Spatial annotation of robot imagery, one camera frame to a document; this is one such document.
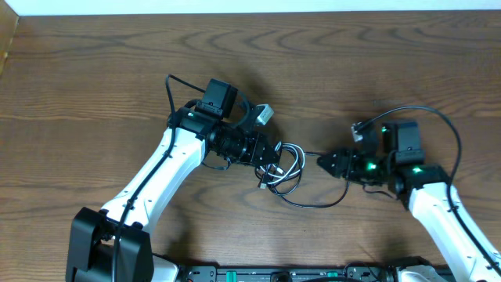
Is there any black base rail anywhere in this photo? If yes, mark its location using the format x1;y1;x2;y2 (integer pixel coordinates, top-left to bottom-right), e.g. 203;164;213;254
183;265;463;282

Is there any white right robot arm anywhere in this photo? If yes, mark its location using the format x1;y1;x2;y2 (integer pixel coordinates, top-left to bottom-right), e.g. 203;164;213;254
317;148;500;281

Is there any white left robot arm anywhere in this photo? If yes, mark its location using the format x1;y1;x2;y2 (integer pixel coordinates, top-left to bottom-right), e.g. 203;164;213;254
66;104;279;281

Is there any white USB cable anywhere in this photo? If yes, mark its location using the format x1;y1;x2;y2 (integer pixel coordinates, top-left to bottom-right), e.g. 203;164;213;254
258;143;306;185

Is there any black USB cable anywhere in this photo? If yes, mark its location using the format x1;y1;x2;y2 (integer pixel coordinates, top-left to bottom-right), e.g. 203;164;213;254
254;141;351;209

